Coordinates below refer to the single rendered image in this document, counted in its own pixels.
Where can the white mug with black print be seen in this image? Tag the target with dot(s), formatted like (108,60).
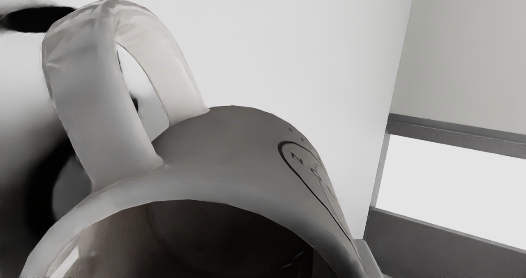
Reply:
(230,154)

